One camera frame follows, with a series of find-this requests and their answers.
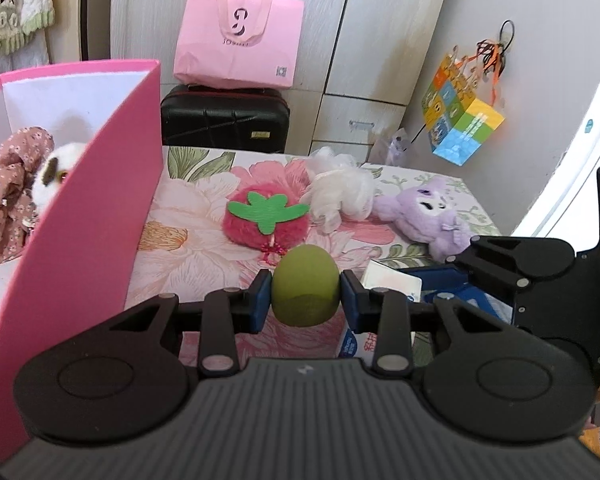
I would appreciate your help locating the red strawberry plush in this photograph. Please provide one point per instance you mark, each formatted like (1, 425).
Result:
(268, 218)

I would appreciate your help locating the white mesh bath pouf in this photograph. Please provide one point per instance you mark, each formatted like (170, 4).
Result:
(338, 190)

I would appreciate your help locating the floral brown scrunchie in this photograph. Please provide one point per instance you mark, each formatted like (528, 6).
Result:
(21, 156)

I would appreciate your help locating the green plush ball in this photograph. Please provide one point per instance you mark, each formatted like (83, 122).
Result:
(305, 287)

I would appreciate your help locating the white door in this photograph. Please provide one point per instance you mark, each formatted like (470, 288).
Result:
(564, 153)

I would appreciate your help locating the white wooden wardrobe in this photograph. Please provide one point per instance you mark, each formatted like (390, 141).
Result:
(347, 68)

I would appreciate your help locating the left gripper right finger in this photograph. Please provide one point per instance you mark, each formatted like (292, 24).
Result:
(484, 377)

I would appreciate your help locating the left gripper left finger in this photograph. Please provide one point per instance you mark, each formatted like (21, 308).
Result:
(134, 372)

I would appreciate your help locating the white brown plush toy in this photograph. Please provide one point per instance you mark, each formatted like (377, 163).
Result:
(53, 172)

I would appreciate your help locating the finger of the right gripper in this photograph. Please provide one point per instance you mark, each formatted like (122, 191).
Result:
(502, 266)

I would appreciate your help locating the floral table cloth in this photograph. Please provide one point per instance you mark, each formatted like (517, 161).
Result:
(183, 247)

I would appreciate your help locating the blue wipes packet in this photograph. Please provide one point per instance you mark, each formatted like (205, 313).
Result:
(363, 297)

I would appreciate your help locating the pink storage box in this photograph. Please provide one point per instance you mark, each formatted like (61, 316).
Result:
(76, 268)

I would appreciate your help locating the black suitcase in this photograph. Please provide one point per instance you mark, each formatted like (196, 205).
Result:
(252, 120)

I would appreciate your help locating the purple Kuromi plush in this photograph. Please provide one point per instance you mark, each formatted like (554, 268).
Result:
(423, 215)

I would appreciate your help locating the colourful gift bag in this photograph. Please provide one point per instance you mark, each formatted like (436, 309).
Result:
(462, 106)

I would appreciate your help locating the pink tote bag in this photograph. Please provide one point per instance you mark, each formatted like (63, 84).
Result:
(236, 44)

